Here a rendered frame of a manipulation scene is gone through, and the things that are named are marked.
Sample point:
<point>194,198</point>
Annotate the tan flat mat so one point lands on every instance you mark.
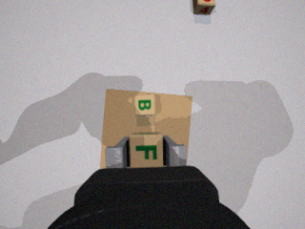
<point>172,117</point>

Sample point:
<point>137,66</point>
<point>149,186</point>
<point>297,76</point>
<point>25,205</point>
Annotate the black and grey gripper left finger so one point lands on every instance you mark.
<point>118,156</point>

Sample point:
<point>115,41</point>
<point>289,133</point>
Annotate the tan wooden block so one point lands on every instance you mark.
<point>144,104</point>
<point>203,6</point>
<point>146,150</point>

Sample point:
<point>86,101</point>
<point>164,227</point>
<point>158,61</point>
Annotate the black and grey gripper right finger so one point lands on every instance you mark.
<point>173,154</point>

